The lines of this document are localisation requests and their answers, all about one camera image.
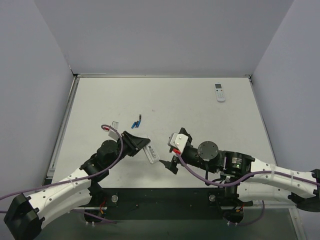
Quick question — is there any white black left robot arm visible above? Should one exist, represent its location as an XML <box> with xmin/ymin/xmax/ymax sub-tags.
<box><xmin>3</xmin><ymin>131</ymin><xmax>151</xmax><ymax>240</ymax></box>

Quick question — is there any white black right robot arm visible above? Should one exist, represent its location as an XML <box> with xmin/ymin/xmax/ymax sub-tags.
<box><xmin>161</xmin><ymin>127</ymin><xmax>320</xmax><ymax>213</ymax></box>

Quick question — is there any small white remote control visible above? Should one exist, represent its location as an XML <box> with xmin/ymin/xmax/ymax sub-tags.
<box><xmin>214</xmin><ymin>83</ymin><xmax>226</xmax><ymax>103</ymax></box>

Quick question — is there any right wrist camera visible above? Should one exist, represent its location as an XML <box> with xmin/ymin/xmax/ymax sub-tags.
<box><xmin>167</xmin><ymin>132</ymin><xmax>189</xmax><ymax>155</ymax></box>

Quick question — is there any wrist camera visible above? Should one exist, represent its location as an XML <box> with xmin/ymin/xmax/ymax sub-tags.
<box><xmin>101</xmin><ymin>121</ymin><xmax>119</xmax><ymax>141</ymax></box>
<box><xmin>167</xmin><ymin>132</ymin><xmax>189</xmax><ymax>155</ymax></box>

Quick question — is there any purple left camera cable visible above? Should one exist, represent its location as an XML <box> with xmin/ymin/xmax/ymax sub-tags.
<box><xmin>0</xmin><ymin>124</ymin><xmax>125</xmax><ymax>213</ymax></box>

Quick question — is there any purple camera cable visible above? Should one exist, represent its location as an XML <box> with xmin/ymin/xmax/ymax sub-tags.
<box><xmin>178</xmin><ymin>152</ymin><xmax>320</xmax><ymax>188</ymax></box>
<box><xmin>0</xmin><ymin>124</ymin><xmax>125</xmax><ymax>213</ymax></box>

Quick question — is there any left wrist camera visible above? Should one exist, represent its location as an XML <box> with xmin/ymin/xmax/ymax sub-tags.
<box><xmin>101</xmin><ymin>121</ymin><xmax>119</xmax><ymax>141</ymax></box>

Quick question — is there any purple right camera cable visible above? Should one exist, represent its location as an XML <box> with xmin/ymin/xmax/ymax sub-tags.
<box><xmin>178</xmin><ymin>152</ymin><xmax>320</xmax><ymax>188</ymax></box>

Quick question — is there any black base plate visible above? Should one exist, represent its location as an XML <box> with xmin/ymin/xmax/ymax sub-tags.
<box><xmin>84</xmin><ymin>187</ymin><xmax>252</xmax><ymax>224</ymax></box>

